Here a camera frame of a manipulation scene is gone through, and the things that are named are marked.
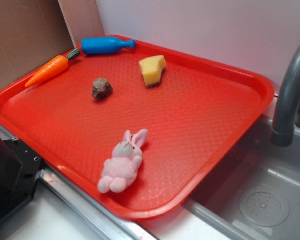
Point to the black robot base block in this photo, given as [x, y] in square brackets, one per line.
[20, 169]

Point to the blue plastic bottle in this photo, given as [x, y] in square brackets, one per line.
[105, 45]

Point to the red plastic tray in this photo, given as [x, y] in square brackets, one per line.
[194, 116]

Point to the yellow sponge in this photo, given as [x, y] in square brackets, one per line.
[152, 69]

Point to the brown rock-like lump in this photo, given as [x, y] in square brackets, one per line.
[101, 89]

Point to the pink plush bunny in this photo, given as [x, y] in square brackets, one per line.
[121, 170]

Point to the orange toy carrot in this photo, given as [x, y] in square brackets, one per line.
[53, 68]

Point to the grey sink faucet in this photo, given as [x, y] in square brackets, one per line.
[287, 111]

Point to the grey toy sink basin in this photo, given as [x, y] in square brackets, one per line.
[253, 194]

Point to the brown cardboard panel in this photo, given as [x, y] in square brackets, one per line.
[32, 32]

